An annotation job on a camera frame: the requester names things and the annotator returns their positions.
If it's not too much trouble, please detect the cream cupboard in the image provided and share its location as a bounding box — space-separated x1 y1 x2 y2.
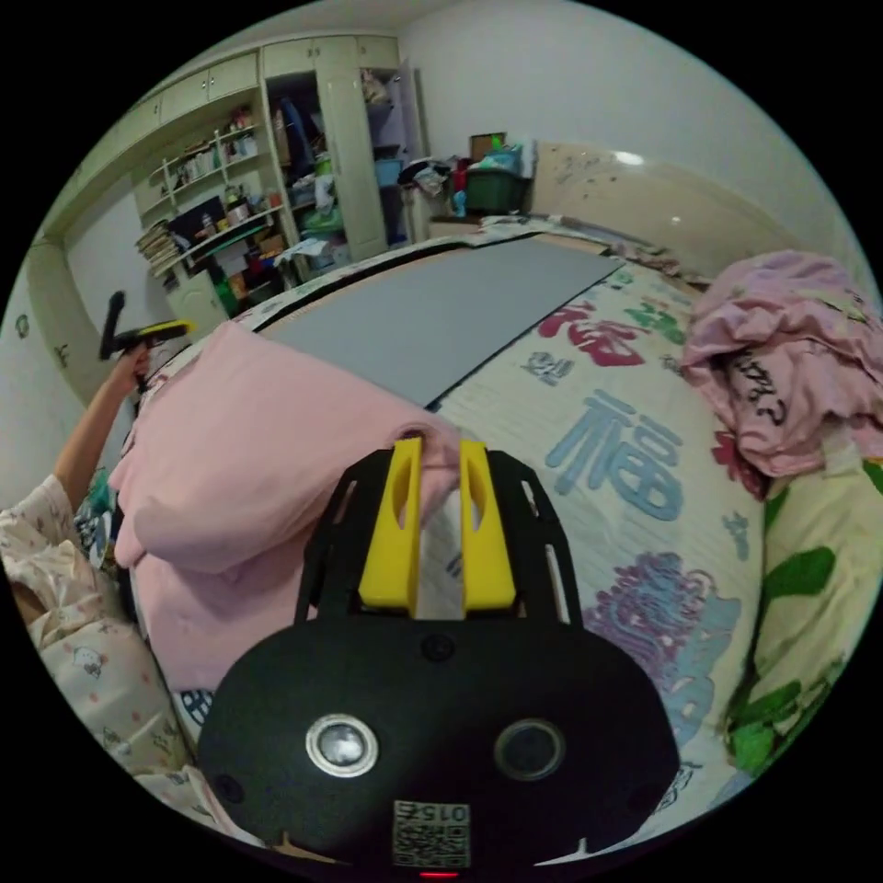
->
40 34 428 326

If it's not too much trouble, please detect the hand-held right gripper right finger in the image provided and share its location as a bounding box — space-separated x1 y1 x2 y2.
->
459 439 517 615

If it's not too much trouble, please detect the person's left forearm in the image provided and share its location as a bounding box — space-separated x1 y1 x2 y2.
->
52 377 136 515

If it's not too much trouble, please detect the cream blanket with green leaves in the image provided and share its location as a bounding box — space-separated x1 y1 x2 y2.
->
722 452 883 785

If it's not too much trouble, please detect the person's body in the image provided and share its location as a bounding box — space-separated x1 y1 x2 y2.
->
0 472 215 819

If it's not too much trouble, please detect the cream wall shelf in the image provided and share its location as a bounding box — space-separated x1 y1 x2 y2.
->
132 103 292 308

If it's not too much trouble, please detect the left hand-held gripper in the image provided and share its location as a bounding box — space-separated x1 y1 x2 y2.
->
112 319 199 350

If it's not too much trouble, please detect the pink sweatshirt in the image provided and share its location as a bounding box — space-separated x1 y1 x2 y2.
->
109 320 464 694

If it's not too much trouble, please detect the pile of clothes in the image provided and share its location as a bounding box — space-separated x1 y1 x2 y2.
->
679 250 883 478

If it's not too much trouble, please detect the person's left hand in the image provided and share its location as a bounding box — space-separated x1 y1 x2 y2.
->
107 343 155 400

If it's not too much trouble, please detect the green storage box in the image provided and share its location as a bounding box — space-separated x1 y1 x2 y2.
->
464 167 533 216

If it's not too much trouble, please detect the bed with printed quilt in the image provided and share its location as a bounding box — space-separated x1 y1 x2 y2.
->
127 140 883 829

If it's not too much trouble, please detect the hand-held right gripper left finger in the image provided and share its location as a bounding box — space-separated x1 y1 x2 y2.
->
358 439 423 617

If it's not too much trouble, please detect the grey flat board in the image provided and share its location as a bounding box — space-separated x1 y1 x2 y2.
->
264 234 627 409

